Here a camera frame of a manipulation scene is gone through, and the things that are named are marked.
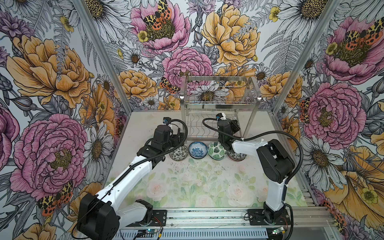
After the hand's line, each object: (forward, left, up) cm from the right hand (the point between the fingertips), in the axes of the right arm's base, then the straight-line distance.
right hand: (238, 123), depth 94 cm
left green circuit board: (-53, +50, -16) cm, 75 cm away
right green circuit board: (-53, -11, -16) cm, 57 cm away
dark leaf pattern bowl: (-15, +2, -14) cm, 21 cm away
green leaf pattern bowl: (-12, +13, -13) cm, 22 cm away
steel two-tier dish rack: (+4, +17, +12) cm, 22 cm away
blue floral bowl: (-11, +25, -13) cm, 30 cm away
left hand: (-13, +38, +4) cm, 40 cm away
